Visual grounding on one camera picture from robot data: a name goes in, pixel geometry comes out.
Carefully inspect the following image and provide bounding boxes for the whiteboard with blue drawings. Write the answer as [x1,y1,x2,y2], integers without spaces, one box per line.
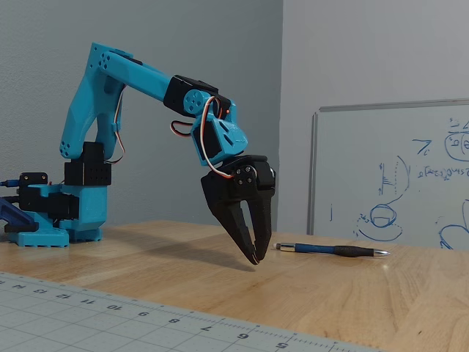
[306,98,469,252]

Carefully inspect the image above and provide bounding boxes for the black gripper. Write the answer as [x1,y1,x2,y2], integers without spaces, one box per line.
[200,154,276,266]

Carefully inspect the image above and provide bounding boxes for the shoulder servo cable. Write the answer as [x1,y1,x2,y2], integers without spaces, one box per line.
[103,87,126,165]

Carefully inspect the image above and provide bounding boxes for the blue pen with black grip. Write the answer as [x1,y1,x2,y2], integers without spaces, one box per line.
[272,241,391,259]

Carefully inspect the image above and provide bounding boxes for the dark blue table clamp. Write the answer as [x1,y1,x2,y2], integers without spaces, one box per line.
[0,195,38,234]

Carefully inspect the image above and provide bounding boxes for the wrist servo cable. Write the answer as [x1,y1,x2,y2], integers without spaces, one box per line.
[169,95,236,180]

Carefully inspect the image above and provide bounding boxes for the grey cutting mat with ruler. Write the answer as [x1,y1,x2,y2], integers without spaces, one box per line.
[0,271,390,352]

